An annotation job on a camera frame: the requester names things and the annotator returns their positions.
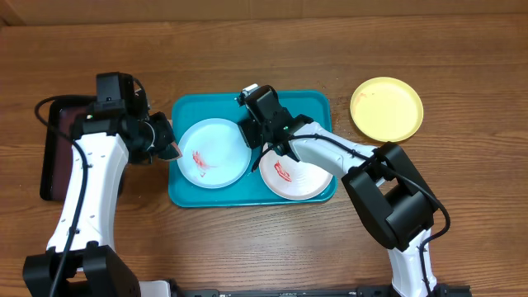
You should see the white plate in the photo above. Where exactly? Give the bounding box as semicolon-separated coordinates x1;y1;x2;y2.
258;150;333;200

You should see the light blue plate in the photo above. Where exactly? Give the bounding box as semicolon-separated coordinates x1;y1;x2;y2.
177;118;252;189

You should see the yellow plate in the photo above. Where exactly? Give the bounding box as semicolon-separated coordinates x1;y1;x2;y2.
350;77;424;142

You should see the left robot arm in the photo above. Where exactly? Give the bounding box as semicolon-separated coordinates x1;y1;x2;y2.
22;112;178;296

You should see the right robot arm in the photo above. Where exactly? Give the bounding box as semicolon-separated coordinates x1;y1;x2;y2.
238;115;437;296

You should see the blue plastic tray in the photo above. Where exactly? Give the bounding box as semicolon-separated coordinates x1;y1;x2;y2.
168;90;332;208

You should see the dark maroon tray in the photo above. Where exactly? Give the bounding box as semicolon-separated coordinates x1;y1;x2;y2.
39;94;127;202

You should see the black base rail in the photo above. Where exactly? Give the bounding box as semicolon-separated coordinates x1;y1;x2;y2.
138;278;472;297

